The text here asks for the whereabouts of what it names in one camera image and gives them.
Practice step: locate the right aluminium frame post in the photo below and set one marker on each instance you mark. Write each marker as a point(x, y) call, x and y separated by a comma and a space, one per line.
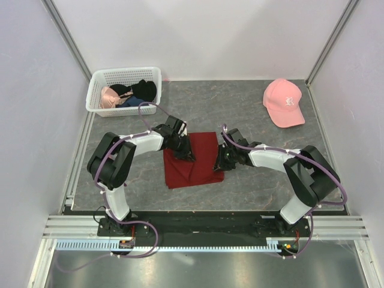
point(332, 39)

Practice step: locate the pink cloth in basket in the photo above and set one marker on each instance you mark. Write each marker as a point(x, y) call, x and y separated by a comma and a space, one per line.
point(109, 98)

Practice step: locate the front aluminium rail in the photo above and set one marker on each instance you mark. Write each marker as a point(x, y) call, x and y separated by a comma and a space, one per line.
point(326, 228)

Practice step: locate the pink baseball cap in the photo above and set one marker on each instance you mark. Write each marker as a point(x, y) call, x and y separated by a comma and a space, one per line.
point(281, 99)

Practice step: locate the aluminium frame post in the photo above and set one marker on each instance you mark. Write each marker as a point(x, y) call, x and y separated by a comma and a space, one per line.
point(332, 39)
point(67, 37)

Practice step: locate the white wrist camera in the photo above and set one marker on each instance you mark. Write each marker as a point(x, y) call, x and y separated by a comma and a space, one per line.
point(234, 137)
point(176, 124)

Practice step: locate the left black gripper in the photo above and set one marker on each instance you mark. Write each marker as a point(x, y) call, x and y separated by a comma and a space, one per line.
point(186, 153)

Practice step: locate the left aluminium frame post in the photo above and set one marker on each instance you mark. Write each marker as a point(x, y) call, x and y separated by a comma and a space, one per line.
point(67, 37)

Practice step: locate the blue cloth in basket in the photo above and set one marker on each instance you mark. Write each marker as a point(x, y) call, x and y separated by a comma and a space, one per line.
point(131, 102)

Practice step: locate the dark red cloth napkin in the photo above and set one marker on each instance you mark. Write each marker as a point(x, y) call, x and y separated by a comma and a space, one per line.
point(180, 173)

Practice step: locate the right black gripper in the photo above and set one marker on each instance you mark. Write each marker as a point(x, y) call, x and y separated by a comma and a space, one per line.
point(222, 165)

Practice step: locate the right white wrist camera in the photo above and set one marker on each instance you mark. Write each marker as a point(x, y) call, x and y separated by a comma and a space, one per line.
point(234, 137)

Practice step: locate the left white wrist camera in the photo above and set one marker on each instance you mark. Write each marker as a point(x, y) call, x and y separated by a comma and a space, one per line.
point(176, 124)

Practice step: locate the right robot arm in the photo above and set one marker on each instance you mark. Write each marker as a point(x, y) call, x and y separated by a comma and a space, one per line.
point(310, 175)

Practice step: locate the black cloth in basket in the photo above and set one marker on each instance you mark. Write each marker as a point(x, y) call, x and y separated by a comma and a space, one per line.
point(144, 90)

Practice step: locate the light blue cable duct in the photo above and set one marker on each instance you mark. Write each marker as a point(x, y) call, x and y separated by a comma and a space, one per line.
point(271, 246)

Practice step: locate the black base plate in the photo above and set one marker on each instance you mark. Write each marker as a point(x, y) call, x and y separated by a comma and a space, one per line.
point(202, 227)

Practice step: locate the white plastic basket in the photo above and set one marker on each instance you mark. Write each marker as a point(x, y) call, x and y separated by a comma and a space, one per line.
point(125, 76)

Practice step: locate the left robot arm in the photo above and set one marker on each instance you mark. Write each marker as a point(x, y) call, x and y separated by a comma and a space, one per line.
point(111, 161)

